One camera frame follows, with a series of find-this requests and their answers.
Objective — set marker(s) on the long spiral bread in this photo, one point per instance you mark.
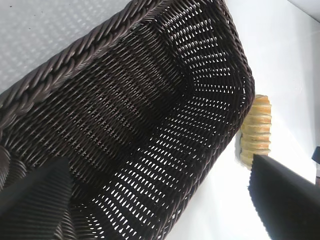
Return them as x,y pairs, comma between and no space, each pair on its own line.
258,125

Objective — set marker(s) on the dark brown wicker basket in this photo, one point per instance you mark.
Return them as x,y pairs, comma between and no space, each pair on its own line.
112,100

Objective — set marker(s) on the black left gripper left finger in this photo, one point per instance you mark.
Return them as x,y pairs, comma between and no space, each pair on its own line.
30,210

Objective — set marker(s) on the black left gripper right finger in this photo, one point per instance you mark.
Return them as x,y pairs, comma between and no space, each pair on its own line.
287,200

